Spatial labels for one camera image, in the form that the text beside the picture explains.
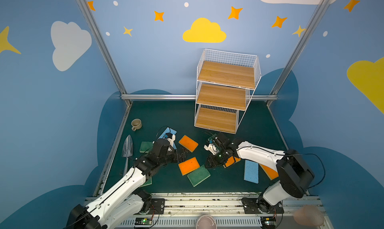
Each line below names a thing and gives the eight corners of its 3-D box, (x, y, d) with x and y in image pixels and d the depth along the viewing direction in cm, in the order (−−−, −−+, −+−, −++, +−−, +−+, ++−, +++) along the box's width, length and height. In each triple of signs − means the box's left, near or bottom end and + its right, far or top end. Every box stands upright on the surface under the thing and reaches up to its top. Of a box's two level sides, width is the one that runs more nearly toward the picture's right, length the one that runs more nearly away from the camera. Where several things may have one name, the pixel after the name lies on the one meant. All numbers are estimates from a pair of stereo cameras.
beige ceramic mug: (132, 131, 105) (131, 128, 101) (133, 123, 110) (131, 119, 106) (141, 130, 106) (140, 126, 102) (141, 121, 111) (140, 118, 107)
